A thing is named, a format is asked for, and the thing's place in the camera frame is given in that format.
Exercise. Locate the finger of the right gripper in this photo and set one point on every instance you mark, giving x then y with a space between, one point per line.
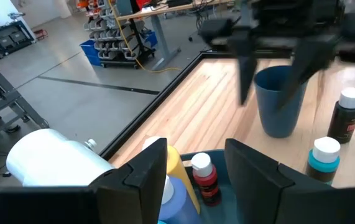
247 68
311 65

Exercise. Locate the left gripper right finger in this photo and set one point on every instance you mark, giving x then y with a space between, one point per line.
264 193

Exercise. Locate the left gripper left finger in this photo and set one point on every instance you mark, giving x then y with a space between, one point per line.
133 193

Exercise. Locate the teal plastic bin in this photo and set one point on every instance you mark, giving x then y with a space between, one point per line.
227 202

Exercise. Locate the large periwinkle paint bottle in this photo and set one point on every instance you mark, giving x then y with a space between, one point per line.
180 205

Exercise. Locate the large yellow paint bottle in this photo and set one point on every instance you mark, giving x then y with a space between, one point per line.
178 168

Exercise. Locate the dark blue plastic cup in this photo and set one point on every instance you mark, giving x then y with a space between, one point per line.
278 112

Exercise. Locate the small red paint bottle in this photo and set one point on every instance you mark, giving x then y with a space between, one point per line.
206 179

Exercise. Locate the small black paint bottle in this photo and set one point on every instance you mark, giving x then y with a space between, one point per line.
345 116

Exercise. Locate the small teal paint bottle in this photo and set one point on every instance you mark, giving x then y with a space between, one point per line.
323 160

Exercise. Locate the desk with grey leg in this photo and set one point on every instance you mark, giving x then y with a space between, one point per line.
161 40

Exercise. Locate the rack with white bins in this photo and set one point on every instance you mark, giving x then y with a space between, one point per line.
115 43

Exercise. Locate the blue storage bin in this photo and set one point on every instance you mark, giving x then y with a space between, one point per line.
90 53

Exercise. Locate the grey metal stand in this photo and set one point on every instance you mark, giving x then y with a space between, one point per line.
6 99

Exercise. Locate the dark tool cart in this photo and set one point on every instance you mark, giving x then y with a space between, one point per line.
9 37

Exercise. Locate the black aluminium table frame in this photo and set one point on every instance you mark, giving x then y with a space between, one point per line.
152 105

